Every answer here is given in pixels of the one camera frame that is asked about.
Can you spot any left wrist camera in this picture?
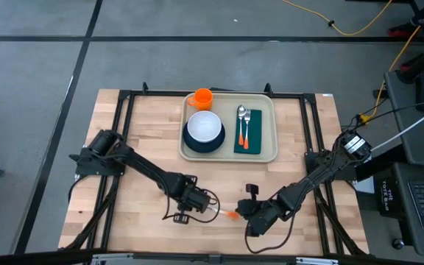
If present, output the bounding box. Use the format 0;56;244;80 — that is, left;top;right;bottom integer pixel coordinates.
172;213;191;225

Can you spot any yellow cable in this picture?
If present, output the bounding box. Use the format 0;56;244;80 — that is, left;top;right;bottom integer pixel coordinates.
358;0;424;124
280;0;394;37

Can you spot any silver metal bracket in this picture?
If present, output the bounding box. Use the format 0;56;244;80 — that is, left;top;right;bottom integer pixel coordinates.
90;252;136;265
294;256;341;265

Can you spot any orange plastic mug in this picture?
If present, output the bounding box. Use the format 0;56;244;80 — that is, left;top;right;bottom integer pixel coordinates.
186;88;214;112

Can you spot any black metal table frame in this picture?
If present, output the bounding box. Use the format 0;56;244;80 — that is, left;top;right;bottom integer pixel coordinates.
59;81;370;265

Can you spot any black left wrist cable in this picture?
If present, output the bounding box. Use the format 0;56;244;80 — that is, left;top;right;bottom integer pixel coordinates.
161;186;221;225

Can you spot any thick white cable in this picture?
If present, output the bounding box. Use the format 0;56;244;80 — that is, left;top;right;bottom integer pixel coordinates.
370;99;424;154

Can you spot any orange-handled metal knife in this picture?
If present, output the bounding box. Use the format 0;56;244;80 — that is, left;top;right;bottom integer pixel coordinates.
207;206;241;222

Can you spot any red shoe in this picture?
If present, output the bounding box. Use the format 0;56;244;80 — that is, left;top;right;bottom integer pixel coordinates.
398;60;422;72
387;24;420;39

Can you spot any beige plastic tray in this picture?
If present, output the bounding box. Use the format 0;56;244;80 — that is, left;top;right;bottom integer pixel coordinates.
177;92;279;163

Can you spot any dark green cloth napkin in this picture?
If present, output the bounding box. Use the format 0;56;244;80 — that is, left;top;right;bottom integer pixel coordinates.
233;108;264;155

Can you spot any orange-handled metal fork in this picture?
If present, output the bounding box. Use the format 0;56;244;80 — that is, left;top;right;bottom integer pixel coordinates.
242;108;252;151

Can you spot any orange-handled metal spoon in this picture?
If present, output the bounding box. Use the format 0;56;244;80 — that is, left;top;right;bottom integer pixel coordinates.
236;104;247;146

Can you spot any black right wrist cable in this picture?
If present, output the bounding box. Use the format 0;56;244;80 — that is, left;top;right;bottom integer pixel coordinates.
244;216;298;255

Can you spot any white ceramic bowl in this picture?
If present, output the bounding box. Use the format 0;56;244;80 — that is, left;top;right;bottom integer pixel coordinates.
186;110;223;144

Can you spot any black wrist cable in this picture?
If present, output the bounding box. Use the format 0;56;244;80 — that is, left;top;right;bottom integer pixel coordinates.
161;186;221;225
244;216;298;255

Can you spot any black tote bag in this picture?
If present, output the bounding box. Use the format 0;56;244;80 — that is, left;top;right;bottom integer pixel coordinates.
372;175;407;219

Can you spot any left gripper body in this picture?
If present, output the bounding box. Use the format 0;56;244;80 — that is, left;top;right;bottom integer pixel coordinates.
178;185;213;215

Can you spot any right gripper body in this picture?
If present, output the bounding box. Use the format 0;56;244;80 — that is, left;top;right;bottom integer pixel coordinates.
247;200;283;237

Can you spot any dark blue plate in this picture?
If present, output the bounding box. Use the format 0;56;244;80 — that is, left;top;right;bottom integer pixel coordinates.
182;121;227;154

